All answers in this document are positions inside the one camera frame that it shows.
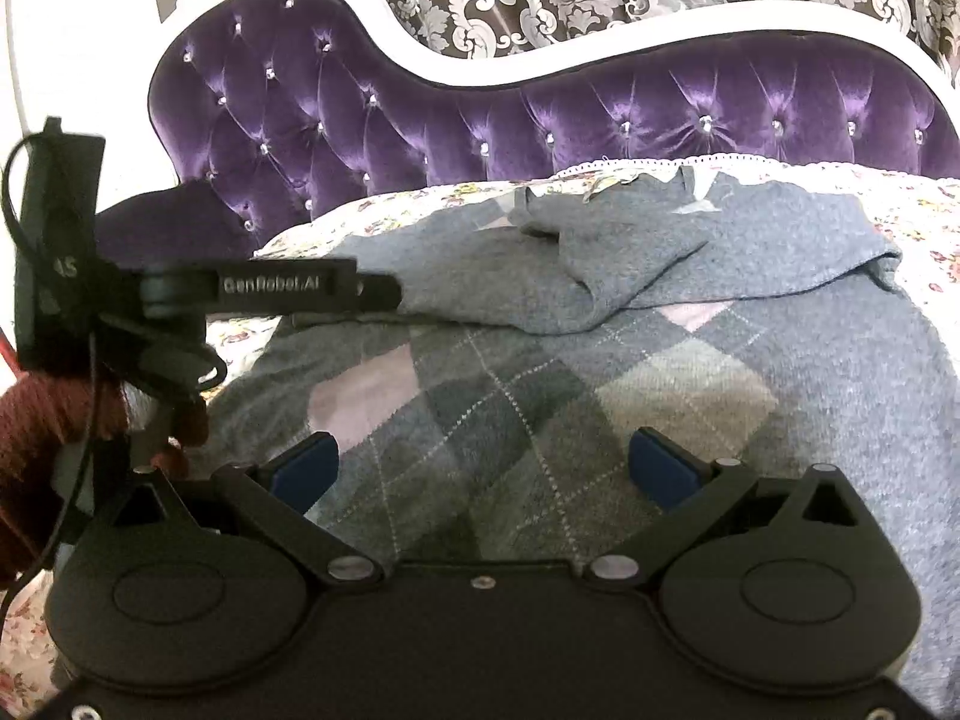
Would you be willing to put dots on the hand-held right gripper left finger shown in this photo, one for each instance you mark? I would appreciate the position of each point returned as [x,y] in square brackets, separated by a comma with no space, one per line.
[307,474]

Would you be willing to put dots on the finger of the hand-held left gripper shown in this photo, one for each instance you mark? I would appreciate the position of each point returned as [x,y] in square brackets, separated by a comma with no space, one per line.
[300,285]

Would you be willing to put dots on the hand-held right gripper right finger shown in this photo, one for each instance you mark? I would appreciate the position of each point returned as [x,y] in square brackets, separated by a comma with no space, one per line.
[660,474]

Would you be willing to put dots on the grey argyle sweater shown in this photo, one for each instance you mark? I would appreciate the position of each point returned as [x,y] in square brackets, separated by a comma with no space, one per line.
[525,390]

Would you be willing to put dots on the person's left hand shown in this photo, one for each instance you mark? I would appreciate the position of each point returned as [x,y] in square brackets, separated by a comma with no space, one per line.
[191,420]

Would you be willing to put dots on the red pole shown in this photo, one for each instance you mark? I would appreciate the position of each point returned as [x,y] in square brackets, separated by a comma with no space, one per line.
[6,354]

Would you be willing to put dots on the purple tufted sofa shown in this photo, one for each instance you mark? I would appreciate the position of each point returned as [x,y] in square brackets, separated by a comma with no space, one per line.
[337,90]

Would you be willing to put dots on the floral bed cover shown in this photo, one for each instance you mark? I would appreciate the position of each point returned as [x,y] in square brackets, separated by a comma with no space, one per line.
[922,195]

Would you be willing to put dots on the white frame post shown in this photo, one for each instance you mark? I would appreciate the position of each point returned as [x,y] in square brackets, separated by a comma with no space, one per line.
[19,37]

